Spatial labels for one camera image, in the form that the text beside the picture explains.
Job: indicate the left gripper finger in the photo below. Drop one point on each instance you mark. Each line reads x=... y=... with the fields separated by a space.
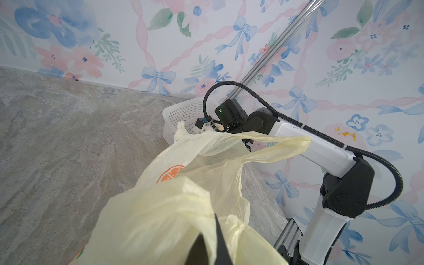
x=199 y=253

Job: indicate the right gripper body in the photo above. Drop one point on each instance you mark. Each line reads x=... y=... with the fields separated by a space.
x=232 y=118

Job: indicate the yellow plastic bag orange print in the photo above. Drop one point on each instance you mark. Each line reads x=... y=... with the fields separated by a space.
x=177 y=197

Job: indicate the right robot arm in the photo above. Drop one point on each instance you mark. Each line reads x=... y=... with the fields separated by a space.
x=343 y=194

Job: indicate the white plastic basket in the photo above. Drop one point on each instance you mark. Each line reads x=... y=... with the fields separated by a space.
x=189 y=112

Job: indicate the aluminium frame rail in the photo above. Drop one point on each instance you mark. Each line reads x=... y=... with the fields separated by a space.
x=288 y=239

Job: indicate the right corner aluminium post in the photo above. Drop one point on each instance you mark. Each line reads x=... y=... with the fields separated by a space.
x=281 y=41

